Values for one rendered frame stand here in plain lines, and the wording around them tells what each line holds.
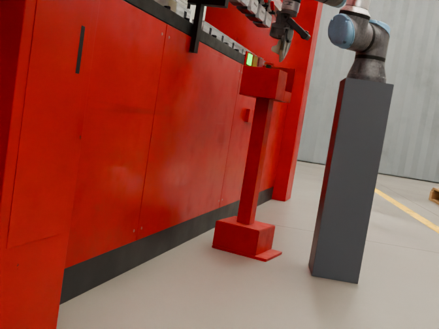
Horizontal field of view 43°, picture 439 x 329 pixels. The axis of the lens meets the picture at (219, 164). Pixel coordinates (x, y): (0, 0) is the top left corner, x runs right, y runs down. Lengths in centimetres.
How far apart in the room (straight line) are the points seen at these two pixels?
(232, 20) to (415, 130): 607
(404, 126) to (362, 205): 771
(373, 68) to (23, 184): 147
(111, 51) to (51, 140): 45
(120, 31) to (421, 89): 862
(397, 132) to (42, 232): 892
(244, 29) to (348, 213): 241
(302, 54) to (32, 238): 325
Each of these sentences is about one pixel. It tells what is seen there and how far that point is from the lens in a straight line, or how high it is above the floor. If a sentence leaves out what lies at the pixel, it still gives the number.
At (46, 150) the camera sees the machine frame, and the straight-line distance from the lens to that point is 116.
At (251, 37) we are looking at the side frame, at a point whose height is 118.
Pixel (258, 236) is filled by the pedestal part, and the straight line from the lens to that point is 229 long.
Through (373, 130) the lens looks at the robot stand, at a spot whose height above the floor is 59.
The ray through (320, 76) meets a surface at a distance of 968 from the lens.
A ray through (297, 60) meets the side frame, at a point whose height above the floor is 105.
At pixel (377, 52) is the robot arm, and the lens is 222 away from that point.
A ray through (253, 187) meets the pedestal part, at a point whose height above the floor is 28.
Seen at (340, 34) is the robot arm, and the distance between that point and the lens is 211.
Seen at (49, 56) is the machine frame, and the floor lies 62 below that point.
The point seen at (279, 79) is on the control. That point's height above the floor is 74.
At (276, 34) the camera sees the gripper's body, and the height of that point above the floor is 94.
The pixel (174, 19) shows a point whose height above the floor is 86.
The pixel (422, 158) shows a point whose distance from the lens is 996.
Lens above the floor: 56
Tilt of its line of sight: 5 degrees down
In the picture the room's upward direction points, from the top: 9 degrees clockwise
